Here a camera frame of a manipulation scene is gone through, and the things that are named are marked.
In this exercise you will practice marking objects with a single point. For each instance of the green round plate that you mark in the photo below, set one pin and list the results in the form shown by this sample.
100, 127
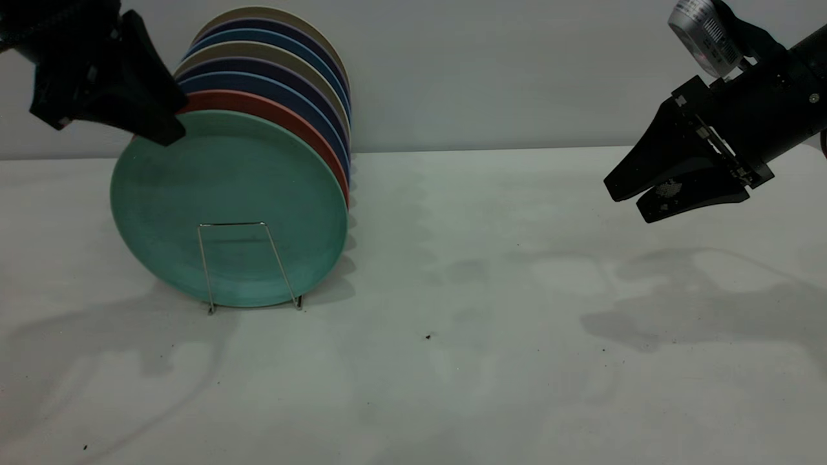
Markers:
226, 194

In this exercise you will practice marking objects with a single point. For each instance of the dark purple plate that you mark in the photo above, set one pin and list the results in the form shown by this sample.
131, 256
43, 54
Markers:
265, 23
252, 64

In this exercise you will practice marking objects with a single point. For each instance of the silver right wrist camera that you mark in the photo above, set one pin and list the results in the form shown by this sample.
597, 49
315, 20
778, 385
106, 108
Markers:
704, 32

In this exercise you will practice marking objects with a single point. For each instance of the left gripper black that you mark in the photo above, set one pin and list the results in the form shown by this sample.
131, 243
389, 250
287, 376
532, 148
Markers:
58, 29

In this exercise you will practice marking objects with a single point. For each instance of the beige plate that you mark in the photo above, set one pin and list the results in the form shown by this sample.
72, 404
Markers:
271, 11
255, 48

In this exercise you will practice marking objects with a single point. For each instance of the navy blue plate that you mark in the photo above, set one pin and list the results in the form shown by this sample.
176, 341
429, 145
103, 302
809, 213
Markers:
258, 81

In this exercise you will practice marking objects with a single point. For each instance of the salmon pink plate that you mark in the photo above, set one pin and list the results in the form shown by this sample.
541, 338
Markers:
258, 100

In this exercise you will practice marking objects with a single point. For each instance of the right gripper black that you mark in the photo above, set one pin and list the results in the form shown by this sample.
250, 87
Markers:
769, 110

